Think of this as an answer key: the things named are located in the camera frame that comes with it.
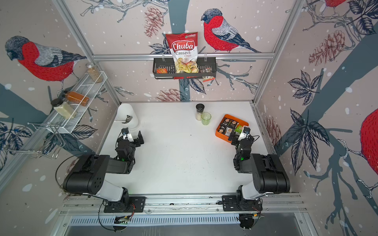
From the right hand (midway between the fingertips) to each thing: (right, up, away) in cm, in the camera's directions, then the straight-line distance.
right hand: (240, 129), depth 91 cm
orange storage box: (-8, -6, +4) cm, 11 cm away
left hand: (-67, 0, 0) cm, 67 cm away
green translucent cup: (-20, +7, +16) cm, 27 cm away
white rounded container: (-78, +8, +13) cm, 80 cm away
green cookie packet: (+2, -1, +9) cm, 10 cm away
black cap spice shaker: (-25, +13, +11) cm, 30 cm away
